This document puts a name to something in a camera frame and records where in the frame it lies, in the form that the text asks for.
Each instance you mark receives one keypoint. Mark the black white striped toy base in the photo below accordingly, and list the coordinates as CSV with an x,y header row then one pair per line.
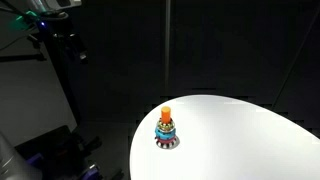
x,y
166,145

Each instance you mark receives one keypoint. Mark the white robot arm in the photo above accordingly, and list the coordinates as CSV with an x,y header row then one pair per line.
x,y
13,161

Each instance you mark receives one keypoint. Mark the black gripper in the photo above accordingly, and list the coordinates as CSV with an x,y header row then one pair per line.
x,y
68,40

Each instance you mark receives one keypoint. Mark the teal camera mount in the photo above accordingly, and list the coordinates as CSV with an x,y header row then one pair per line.
x,y
24,20

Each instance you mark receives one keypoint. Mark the purple black spring clamp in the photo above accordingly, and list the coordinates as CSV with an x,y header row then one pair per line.
x,y
90,172

